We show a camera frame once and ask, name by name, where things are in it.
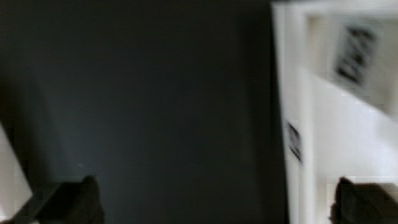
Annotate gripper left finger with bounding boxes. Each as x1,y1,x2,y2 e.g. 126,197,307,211
8,176,104,224

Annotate white square tabletop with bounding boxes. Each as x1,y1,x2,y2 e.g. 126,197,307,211
271,0,398,224

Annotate white left fence rail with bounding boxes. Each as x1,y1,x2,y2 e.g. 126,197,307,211
0,125,32,220

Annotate white table leg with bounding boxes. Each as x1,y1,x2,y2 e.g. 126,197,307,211
326,14,398,120

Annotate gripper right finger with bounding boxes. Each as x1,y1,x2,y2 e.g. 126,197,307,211
328,177,398,224

